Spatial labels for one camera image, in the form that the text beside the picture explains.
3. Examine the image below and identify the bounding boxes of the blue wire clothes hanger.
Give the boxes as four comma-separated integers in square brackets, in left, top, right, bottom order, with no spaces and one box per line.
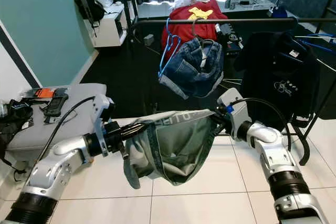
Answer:
[157,18,182,80]

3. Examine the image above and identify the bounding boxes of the black clothes hanger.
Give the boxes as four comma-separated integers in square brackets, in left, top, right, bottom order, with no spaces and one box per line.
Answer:
[192,18,213,70]

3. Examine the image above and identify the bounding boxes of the blue denim shorts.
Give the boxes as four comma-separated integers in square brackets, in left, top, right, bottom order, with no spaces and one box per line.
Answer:
[159,38,224,100]

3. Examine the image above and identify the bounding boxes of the black handheld controller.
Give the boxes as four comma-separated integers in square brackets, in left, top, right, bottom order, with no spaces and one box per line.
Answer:
[46,93,73,117]

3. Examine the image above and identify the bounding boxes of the grey upholstered ottoman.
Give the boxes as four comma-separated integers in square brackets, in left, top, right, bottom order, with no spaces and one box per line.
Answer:
[8,83,108,164]

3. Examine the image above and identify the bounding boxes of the black shirt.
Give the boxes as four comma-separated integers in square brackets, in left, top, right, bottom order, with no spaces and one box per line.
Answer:
[234,31,323,130]

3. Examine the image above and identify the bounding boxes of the orange and black device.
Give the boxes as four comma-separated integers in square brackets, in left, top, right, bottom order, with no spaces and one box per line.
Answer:
[26,88,68,100]

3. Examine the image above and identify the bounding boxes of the black electronic device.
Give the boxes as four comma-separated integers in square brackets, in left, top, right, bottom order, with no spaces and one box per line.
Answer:
[215,22,239,44]

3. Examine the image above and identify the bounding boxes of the white cabinet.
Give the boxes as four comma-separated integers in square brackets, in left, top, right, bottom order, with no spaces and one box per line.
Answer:
[88,1,134,48]

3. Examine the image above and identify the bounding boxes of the red cloth with yellow star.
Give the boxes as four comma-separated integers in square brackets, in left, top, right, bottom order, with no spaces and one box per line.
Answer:
[160,0,227,59]

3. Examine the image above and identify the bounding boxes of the black metal clothes rack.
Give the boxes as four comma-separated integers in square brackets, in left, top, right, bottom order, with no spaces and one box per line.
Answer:
[123,0,336,167]

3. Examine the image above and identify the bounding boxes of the black backpack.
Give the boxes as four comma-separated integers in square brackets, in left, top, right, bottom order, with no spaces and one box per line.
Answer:
[73,0,104,25]

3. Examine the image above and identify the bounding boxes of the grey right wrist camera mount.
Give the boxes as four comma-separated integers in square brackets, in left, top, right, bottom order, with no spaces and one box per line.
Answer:
[216,88,251,141]

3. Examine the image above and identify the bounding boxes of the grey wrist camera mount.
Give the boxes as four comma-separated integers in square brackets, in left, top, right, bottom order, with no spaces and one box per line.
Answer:
[92,94,115,141]
[216,88,251,141]

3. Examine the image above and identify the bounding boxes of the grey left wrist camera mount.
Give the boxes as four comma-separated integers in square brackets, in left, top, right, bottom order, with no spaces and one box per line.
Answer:
[92,94,115,141]

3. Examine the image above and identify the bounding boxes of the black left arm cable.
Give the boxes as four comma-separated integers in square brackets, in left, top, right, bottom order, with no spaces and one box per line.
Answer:
[37,97,100,183]

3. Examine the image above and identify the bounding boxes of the black strap bundle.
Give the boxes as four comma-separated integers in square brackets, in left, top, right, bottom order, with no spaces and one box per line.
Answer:
[0,101,32,146]

